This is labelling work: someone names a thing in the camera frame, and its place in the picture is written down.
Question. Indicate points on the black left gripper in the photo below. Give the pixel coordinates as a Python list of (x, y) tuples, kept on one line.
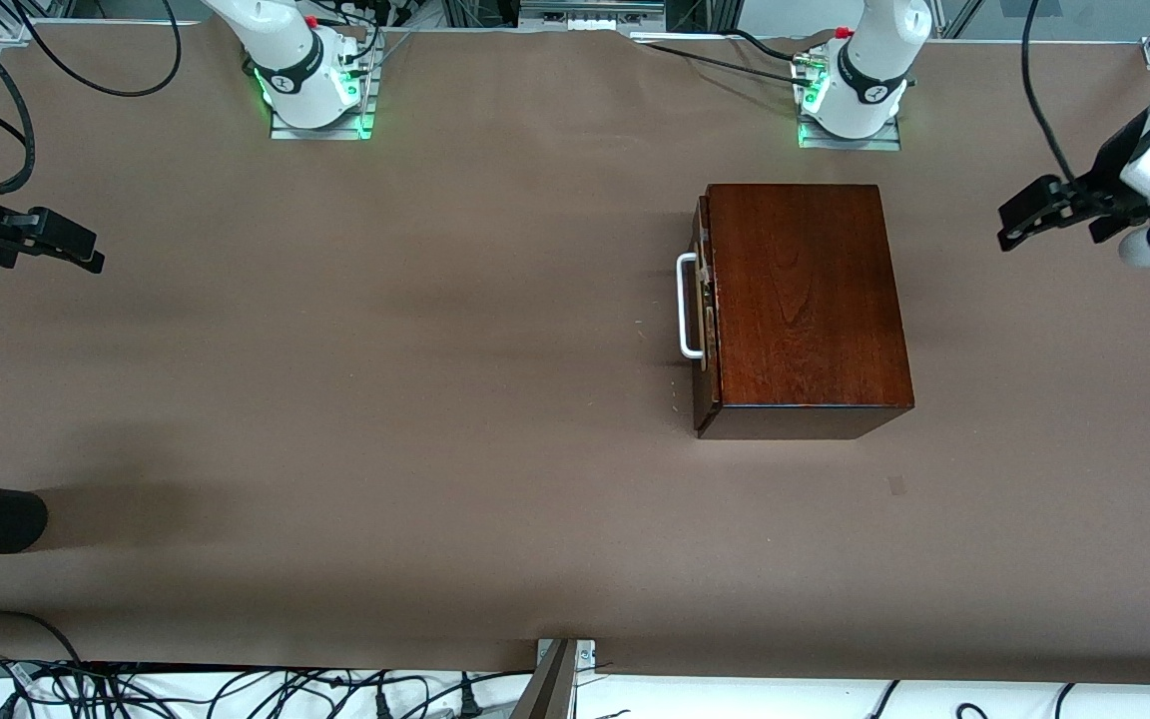
[(1110, 172)]

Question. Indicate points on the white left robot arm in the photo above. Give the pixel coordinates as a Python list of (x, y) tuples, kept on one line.
[(864, 80)]

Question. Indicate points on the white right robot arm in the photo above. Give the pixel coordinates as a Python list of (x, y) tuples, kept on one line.
[(286, 50)]

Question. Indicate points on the dark brown wooden cabinet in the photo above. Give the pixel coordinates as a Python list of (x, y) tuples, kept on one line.
[(805, 300)]

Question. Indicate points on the grey device with ports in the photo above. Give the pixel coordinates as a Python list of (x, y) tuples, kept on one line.
[(555, 10)]

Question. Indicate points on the brown table cover sheet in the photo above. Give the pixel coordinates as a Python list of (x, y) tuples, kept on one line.
[(535, 519)]

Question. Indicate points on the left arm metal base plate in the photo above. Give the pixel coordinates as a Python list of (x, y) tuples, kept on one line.
[(850, 144)]

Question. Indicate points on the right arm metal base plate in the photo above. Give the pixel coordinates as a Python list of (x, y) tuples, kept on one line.
[(325, 133)]

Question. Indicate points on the aluminium camera post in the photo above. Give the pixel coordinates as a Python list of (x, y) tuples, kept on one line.
[(550, 689)]

